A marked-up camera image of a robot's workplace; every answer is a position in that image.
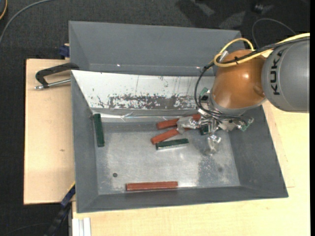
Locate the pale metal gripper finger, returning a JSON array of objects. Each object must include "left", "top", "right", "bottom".
[
  {"left": 176, "top": 117, "right": 199, "bottom": 134},
  {"left": 205, "top": 133, "right": 221, "bottom": 156}
]

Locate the black cylinder on white bracket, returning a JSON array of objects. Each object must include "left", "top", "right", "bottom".
[{"left": 220, "top": 118, "right": 241, "bottom": 132}]

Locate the red-brown flat block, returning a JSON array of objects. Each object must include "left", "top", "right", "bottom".
[
  {"left": 156, "top": 114, "right": 202, "bottom": 130},
  {"left": 125, "top": 181, "right": 179, "bottom": 192},
  {"left": 150, "top": 128, "right": 181, "bottom": 146}
]

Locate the grey metal bin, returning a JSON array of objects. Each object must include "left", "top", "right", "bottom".
[{"left": 68, "top": 20, "right": 289, "bottom": 213}]

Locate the dark green flat block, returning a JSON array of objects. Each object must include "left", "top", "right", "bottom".
[
  {"left": 155, "top": 138, "right": 190, "bottom": 150},
  {"left": 94, "top": 113, "right": 105, "bottom": 148}
]

